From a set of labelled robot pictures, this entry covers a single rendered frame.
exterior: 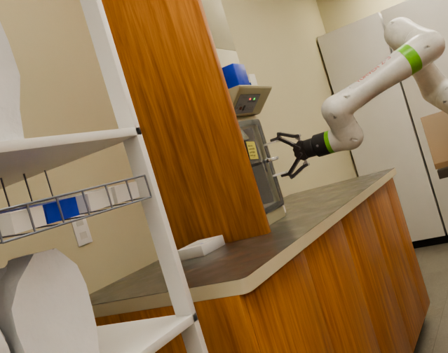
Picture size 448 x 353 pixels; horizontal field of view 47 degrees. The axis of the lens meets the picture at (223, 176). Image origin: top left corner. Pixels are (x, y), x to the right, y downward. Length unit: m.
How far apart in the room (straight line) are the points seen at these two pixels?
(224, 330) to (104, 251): 0.74
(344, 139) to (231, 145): 0.43
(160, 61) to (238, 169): 0.53
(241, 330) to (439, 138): 1.57
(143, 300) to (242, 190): 0.64
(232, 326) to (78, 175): 0.89
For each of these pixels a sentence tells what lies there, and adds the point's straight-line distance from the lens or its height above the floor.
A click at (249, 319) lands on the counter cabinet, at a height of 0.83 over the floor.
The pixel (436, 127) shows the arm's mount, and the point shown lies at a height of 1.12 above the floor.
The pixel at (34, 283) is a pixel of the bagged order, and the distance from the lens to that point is 0.98.
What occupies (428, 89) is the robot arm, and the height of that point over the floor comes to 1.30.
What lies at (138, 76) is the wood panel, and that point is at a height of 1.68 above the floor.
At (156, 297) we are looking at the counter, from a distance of 1.46.
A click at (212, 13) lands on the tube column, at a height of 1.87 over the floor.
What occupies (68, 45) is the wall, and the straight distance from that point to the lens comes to 2.16.
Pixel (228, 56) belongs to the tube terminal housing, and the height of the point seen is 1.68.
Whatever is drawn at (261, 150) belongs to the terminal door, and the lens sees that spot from 2.22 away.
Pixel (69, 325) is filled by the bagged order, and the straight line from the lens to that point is 1.00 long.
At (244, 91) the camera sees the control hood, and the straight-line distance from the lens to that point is 2.04.
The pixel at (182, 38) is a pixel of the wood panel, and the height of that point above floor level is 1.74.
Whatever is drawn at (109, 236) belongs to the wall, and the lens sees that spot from 2.00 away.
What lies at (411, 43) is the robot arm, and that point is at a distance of 2.09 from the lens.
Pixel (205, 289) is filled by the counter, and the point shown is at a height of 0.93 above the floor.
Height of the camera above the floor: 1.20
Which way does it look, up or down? level
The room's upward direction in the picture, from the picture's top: 17 degrees counter-clockwise
